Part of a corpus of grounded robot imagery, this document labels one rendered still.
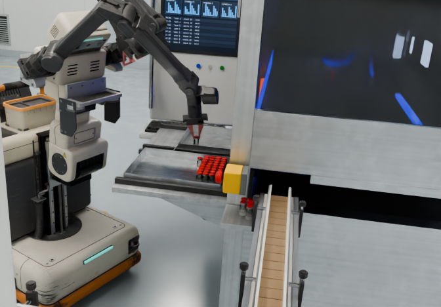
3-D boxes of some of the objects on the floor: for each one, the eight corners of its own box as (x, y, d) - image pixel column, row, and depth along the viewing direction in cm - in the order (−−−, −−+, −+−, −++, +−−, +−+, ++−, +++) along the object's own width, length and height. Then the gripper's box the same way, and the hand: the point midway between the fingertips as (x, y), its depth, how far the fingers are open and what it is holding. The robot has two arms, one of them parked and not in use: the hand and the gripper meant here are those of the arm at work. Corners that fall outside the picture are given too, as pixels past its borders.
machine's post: (229, 395, 206) (285, -226, 134) (227, 407, 201) (285, -234, 128) (213, 392, 207) (260, -226, 134) (210, 404, 202) (259, -234, 129)
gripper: (206, 100, 214) (208, 135, 219) (181, 102, 213) (184, 137, 218) (207, 104, 207) (209, 140, 213) (182, 106, 207) (184, 142, 212)
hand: (196, 137), depth 215 cm, fingers closed, pressing on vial
